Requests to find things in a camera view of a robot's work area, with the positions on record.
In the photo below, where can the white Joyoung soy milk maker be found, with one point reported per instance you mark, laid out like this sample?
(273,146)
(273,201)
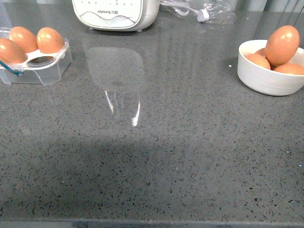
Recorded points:
(116,15)

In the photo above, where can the clear plastic egg box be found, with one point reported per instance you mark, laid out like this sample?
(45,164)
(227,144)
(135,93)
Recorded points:
(39,68)

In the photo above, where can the brown egg in bowl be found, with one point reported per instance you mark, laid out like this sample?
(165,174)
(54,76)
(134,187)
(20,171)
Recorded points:
(258,60)
(261,52)
(290,68)

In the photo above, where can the brown egg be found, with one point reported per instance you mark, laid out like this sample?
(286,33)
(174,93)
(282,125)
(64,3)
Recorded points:
(24,38)
(282,45)
(258,60)
(10,52)
(290,68)
(49,40)
(261,52)

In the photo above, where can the blue rubber band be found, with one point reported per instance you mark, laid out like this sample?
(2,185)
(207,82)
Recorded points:
(15,72)

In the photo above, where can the clear plastic bag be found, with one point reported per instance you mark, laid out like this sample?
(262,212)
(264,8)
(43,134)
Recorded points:
(202,11)

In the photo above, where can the brown egg in box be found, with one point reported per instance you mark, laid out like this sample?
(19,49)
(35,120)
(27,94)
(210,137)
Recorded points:
(10,52)
(49,40)
(24,38)

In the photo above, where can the white ceramic bowl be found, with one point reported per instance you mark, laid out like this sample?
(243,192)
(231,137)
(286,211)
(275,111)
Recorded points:
(263,80)

